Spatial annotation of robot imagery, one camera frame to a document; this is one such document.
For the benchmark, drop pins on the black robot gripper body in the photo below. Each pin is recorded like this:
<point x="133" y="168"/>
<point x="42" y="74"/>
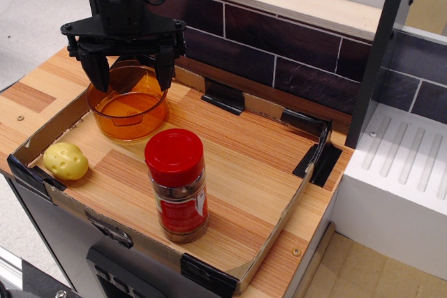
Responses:
<point x="125" y="27"/>

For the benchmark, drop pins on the orange transparent plastic pot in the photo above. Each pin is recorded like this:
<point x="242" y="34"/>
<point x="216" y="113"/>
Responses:
<point x="133" y="107"/>

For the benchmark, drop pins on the yellow toy potato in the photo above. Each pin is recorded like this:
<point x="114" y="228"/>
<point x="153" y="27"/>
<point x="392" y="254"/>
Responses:
<point x="65" y="161"/>

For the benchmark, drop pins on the dark grey vertical post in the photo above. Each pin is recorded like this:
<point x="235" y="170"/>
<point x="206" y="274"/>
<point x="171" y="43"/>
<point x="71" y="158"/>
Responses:
<point x="377" y="63"/>

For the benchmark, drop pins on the screw in table top right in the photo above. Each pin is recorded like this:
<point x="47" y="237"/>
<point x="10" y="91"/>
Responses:
<point x="296" y="251"/>

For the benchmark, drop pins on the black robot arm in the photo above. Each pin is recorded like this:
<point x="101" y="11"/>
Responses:
<point x="129" y="30"/>

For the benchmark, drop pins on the white ridged sink drainboard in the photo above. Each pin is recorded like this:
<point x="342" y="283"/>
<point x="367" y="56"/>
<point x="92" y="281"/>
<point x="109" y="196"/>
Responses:
<point x="392" y="197"/>

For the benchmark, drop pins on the red-lidded basil spice bottle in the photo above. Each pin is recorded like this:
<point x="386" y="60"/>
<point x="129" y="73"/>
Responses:
<point x="176" y="164"/>

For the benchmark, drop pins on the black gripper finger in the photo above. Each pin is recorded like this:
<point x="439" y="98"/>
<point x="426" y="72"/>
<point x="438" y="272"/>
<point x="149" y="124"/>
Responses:
<point x="96" y="67"/>
<point x="164" y="66"/>

